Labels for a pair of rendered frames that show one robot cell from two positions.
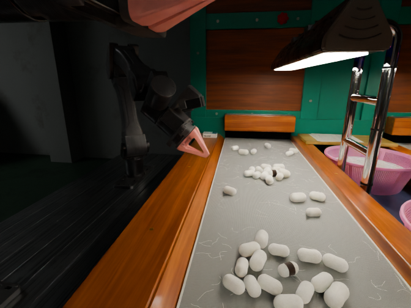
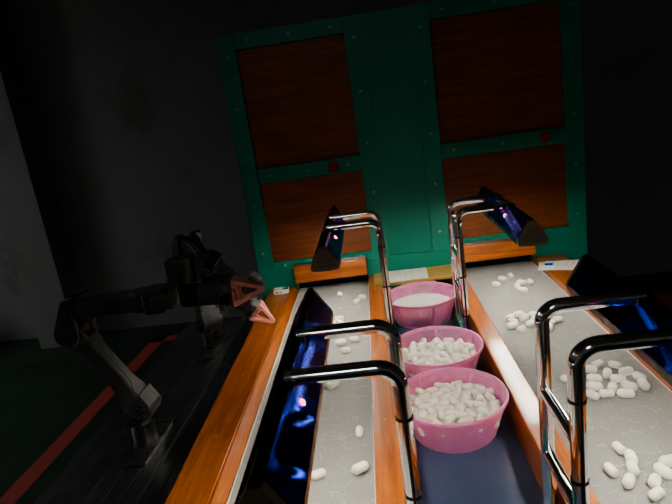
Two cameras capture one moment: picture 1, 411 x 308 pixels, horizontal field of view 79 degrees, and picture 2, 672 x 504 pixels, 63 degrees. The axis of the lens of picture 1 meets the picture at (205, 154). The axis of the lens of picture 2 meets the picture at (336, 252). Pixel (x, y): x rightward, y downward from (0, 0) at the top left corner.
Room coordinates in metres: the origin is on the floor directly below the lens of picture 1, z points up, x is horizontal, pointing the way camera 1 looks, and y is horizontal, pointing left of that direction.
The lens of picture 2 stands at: (-1.11, -0.15, 1.47)
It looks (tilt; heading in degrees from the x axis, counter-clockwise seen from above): 15 degrees down; 357
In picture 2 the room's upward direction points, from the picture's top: 8 degrees counter-clockwise
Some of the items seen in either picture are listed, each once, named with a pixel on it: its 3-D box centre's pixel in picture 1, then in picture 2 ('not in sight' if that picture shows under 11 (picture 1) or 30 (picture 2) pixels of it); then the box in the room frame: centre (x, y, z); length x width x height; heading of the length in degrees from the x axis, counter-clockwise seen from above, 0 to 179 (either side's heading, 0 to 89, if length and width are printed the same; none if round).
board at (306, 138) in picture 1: (343, 139); (414, 275); (0.99, -0.56, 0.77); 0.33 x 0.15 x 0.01; 82
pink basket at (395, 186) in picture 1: (366, 168); (421, 305); (0.77, -0.53, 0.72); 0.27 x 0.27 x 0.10
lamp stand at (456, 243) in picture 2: not in sight; (483, 267); (0.57, -0.71, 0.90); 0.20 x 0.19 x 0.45; 172
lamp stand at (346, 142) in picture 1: (328, 123); (361, 281); (0.63, -0.31, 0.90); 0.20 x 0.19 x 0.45; 172
